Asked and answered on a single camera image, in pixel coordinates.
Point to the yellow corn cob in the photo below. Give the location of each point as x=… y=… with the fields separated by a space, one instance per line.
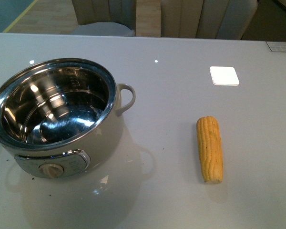
x=210 y=149

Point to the cream electric cooking pot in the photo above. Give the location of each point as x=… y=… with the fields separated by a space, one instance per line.
x=62 y=116

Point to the beige chair left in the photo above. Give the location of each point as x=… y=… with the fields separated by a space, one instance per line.
x=105 y=17

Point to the beige chair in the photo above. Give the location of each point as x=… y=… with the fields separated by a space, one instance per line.
x=105 y=17
x=206 y=19

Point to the beige chair right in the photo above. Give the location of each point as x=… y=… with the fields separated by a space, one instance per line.
x=206 y=19

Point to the label sticker on table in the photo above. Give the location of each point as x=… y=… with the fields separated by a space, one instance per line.
x=277 y=46

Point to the wooden post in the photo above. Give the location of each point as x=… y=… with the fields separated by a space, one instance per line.
x=148 y=18

